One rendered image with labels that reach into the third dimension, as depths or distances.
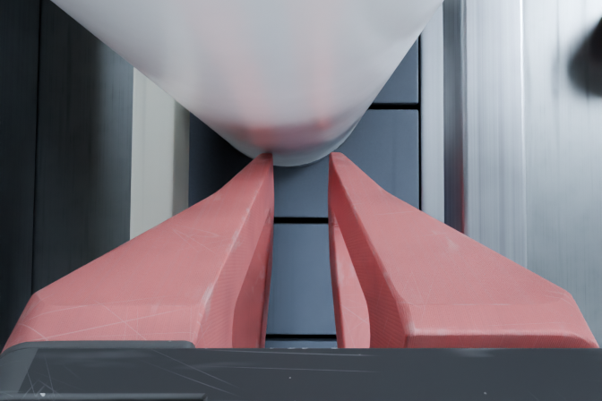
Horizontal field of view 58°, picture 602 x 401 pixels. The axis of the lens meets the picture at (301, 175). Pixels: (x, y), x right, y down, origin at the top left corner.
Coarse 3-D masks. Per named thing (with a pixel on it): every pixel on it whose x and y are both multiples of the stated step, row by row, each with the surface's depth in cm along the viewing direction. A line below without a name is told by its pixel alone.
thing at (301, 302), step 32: (416, 64) 18; (384, 96) 18; (416, 96) 18; (192, 128) 18; (384, 128) 18; (416, 128) 18; (192, 160) 18; (224, 160) 18; (352, 160) 18; (384, 160) 18; (416, 160) 18; (192, 192) 18; (288, 192) 18; (320, 192) 18; (416, 192) 18; (288, 224) 18; (320, 224) 18; (288, 256) 18; (320, 256) 18; (288, 288) 18; (320, 288) 18; (288, 320) 18; (320, 320) 18
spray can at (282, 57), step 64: (64, 0) 4; (128, 0) 3; (192, 0) 3; (256, 0) 3; (320, 0) 3; (384, 0) 4; (192, 64) 5; (256, 64) 5; (320, 64) 5; (384, 64) 7; (256, 128) 9; (320, 128) 10
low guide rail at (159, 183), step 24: (144, 96) 15; (168, 96) 15; (144, 120) 15; (168, 120) 15; (144, 144) 15; (168, 144) 15; (144, 168) 15; (168, 168) 15; (144, 192) 15; (168, 192) 15; (144, 216) 14; (168, 216) 15
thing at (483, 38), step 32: (448, 0) 11; (480, 0) 10; (512, 0) 10; (448, 32) 11; (480, 32) 10; (512, 32) 10; (448, 64) 11; (480, 64) 10; (512, 64) 10; (448, 96) 11; (480, 96) 10; (512, 96) 10; (448, 128) 11; (480, 128) 10; (512, 128) 10; (448, 160) 11; (480, 160) 10; (512, 160) 10; (448, 192) 11; (480, 192) 10; (512, 192) 10; (448, 224) 11; (480, 224) 10; (512, 224) 10; (512, 256) 10
